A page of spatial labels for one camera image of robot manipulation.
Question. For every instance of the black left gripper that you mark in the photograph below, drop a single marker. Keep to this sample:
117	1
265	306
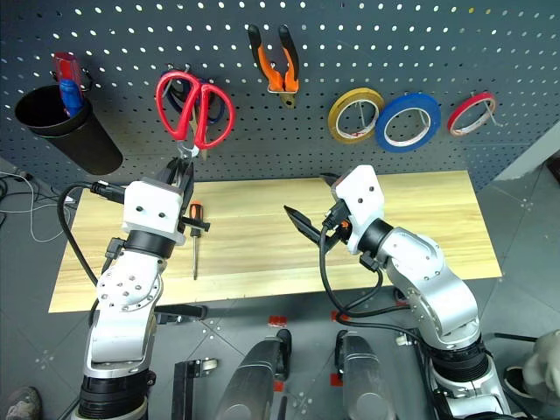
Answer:
192	223

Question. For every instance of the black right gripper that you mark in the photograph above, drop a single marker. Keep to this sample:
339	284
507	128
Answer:
338	227

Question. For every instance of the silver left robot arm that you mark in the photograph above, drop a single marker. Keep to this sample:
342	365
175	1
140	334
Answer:
127	289

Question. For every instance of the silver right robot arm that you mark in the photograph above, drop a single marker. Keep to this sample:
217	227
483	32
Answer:
433	275

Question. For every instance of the dark grey perforated pegboard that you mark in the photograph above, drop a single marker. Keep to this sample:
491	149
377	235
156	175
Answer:
306	149

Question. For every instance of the yellow tape roll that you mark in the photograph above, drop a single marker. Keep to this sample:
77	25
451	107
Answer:
336	122

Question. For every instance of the blue tape roll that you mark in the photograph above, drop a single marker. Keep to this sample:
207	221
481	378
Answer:
385	131

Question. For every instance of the red tape roll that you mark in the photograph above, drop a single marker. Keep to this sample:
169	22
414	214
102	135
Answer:
457	114

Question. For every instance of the orange black screwdriver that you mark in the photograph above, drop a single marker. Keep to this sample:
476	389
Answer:
196	212

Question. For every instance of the black plastic cup holder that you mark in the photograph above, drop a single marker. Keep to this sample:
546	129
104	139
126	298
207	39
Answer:
83	140

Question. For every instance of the red floor marker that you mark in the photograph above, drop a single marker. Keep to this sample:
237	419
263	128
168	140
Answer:
335	379
277	321
278	386
338	316

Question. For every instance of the orange black pliers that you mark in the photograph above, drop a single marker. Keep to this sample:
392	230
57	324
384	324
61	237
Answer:
276	79

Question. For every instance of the black table clamp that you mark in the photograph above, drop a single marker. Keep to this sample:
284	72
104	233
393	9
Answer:
181	311

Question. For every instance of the dark grey rounded cover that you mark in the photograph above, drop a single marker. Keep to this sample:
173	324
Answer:
249	385
365	380

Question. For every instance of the black white shoe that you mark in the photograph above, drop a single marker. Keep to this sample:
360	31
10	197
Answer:
514	380

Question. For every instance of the grey trouser leg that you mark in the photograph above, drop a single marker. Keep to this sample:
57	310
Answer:
544	363

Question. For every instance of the brown grey shoe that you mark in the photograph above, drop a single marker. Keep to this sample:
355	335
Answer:
24	404

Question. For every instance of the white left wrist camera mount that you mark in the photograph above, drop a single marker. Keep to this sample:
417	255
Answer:
151	203

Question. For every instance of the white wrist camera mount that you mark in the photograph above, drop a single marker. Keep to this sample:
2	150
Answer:
151	203
363	192

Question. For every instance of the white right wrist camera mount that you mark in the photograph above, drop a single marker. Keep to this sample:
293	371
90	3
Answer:
363	192

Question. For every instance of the black caster frame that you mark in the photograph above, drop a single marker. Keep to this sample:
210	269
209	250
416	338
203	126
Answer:
186	389

